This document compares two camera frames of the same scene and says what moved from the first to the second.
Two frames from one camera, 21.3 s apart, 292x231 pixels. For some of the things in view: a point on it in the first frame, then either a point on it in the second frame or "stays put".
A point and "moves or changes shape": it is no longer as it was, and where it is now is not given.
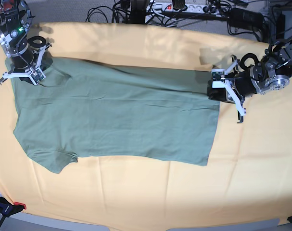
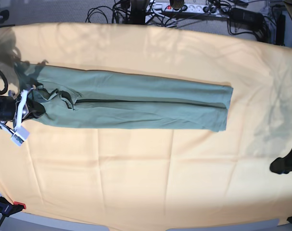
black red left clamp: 1,205 stays put
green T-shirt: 90,108 moves or changes shape
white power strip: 189,8 stays put
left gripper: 26,58 -> 19,109
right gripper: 242,85 -> 290,162
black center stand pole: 138,11 stays put
